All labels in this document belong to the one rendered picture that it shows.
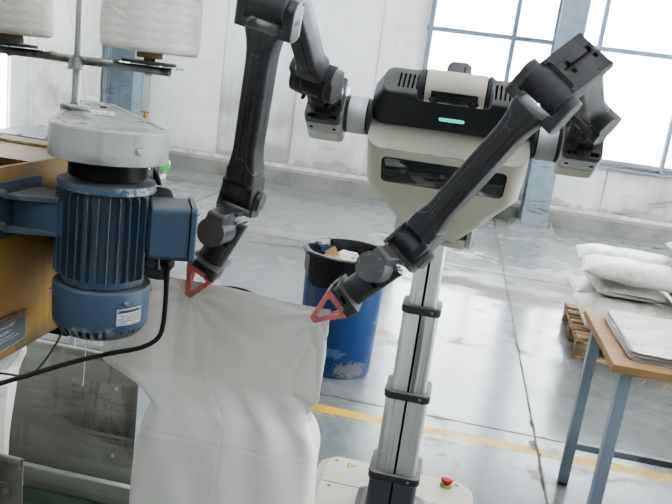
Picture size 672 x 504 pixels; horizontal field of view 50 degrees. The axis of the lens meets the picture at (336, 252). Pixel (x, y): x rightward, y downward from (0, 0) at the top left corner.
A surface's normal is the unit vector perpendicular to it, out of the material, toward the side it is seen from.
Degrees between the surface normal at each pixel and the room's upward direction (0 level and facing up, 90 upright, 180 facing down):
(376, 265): 75
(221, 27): 90
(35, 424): 90
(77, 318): 91
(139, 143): 91
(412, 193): 130
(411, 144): 40
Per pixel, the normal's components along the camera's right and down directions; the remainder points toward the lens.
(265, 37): -0.38, 0.48
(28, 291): 0.98, 0.17
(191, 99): -0.18, 0.22
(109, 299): 0.45, 0.31
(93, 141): 0.05, 0.25
